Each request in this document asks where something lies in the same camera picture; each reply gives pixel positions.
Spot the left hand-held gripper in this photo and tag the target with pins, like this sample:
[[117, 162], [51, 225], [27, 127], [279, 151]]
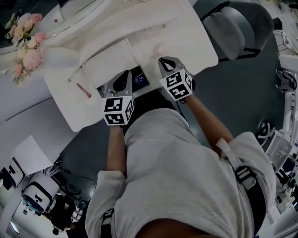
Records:
[[113, 109]]

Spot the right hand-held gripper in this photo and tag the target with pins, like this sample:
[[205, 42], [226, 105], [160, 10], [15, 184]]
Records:
[[177, 84]]

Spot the pink makeup puff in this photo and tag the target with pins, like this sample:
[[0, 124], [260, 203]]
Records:
[[159, 49]]

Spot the dark makeup compact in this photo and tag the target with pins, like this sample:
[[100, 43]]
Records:
[[140, 80]]

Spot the white vanity drawer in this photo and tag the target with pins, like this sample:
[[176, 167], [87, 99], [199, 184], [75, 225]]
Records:
[[109, 60]]

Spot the white vanity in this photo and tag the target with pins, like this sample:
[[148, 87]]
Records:
[[181, 35]]

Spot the pink makeup stick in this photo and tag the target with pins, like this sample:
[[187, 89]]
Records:
[[83, 90]]

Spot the person's left forearm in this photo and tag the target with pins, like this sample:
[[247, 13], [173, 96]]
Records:
[[116, 151]]

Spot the person's right forearm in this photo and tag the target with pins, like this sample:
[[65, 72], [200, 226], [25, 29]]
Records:
[[207, 120]]

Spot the grey chair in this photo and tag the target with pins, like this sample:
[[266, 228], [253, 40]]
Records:
[[235, 30]]

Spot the round white mirror stand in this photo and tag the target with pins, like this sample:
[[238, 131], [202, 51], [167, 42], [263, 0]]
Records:
[[79, 18]]

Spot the pink flower bouquet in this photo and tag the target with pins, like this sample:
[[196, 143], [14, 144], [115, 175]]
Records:
[[28, 46]]

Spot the grey sweatshirt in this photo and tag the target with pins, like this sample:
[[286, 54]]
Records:
[[177, 176]]

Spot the white paper sheet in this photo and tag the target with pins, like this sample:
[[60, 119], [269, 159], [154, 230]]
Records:
[[32, 154]]

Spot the black headset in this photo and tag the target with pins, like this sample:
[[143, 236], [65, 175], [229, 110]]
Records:
[[286, 80]]

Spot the white black robot unit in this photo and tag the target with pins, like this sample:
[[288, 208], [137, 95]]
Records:
[[11, 172], [39, 191]]

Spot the white equipment box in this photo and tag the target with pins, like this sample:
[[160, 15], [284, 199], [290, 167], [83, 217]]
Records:
[[278, 148]]

